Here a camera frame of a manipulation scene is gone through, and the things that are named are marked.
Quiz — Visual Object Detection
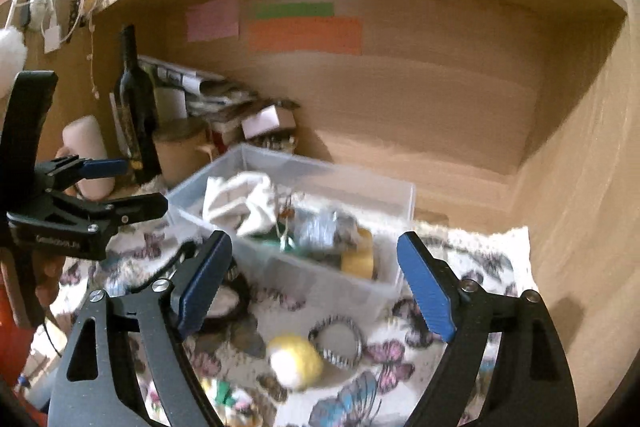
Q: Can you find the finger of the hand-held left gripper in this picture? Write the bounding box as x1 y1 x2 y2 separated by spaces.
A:
47 189 169 233
35 157 130 188

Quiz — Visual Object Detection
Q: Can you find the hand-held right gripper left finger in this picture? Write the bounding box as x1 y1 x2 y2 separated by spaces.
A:
47 231 233 427

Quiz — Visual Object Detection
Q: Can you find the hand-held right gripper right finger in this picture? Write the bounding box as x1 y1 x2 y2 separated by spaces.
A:
396 231 581 427

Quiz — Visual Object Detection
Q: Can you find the clear plastic storage box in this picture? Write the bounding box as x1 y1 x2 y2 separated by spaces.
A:
165 143 417 323

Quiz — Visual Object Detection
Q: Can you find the yellow and white plush ball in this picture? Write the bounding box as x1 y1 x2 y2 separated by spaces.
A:
266 333 325 391

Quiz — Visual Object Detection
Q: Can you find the green soft item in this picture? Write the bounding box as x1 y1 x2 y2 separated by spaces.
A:
252 229 308 258

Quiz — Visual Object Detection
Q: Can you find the person's left hand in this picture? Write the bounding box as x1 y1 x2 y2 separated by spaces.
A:
31 253 68 308

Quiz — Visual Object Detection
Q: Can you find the pink mug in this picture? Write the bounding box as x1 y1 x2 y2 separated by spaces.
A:
55 115 115 200

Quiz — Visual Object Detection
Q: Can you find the black hair band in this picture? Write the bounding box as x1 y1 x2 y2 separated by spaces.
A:
202 257 251 322

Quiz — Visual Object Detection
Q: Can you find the dark wine bottle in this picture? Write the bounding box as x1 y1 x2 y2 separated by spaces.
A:
113 25 162 186

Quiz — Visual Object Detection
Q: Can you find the brown cylindrical container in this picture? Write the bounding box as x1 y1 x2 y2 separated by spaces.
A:
152 119 213 188

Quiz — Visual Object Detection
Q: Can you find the yellow sponge block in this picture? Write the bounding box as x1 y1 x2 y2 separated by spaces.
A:
340 227 376 279

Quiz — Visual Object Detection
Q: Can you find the white fluffy pompom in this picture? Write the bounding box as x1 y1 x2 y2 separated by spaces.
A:
0 27 28 100

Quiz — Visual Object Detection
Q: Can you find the white cloth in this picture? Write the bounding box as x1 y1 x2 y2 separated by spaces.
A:
201 172 281 238

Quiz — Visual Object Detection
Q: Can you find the white paper tag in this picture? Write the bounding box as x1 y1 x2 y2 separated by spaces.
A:
43 21 63 54

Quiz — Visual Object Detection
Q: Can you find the butterfly printed blanket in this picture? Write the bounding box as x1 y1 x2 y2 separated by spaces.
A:
30 187 538 427

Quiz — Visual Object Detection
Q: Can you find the stack of papers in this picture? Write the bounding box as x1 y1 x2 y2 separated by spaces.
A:
137 54 301 122

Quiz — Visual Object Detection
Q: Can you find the small white cardboard box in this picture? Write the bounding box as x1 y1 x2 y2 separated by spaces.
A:
241 104 296 140

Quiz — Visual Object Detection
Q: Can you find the pink paper note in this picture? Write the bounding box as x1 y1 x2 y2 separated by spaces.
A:
186 0 240 42

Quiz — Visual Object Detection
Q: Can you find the orange cloth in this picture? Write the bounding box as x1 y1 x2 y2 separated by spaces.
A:
0 297 56 427

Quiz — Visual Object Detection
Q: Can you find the wooden shelf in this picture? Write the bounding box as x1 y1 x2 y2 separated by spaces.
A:
0 0 640 427

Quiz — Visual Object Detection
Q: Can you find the orange paper sheet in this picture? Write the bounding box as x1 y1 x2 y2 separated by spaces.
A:
247 17 364 55

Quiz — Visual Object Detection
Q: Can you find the green paper strip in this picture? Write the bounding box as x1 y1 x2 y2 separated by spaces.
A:
252 2 335 20

